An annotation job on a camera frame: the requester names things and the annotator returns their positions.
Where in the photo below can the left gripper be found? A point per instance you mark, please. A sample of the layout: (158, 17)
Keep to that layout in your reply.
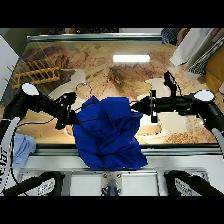
(68, 118)

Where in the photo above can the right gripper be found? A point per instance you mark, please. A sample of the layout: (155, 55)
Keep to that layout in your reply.
(161, 105)

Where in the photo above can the blue shirt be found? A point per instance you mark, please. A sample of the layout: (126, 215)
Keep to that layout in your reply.
(106, 140)

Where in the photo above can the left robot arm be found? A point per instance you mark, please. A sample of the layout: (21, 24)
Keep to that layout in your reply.
(40, 101)

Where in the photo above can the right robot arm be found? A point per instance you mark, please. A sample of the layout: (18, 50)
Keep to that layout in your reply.
(193, 103)

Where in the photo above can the light blue garment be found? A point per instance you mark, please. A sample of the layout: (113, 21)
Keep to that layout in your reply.
(23, 148)

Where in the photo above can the wooden peg rack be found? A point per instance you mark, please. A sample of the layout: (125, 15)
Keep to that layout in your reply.
(36, 72)

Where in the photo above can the striped garment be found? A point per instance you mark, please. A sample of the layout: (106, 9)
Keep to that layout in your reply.
(203, 65)

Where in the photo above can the brown cardboard box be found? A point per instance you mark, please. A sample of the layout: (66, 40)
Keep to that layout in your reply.
(215, 71)

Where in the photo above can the dark checked garment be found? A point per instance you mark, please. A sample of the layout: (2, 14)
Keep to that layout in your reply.
(170, 36)

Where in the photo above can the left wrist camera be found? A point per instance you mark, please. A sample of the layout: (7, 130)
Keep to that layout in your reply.
(68, 98)

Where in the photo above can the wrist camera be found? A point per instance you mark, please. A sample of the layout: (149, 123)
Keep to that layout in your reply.
(170, 81)
(68, 98)

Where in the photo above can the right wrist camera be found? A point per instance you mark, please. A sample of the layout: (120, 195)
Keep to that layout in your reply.
(170, 81)

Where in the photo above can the silver frame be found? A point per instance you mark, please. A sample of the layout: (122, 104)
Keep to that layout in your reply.
(113, 181)

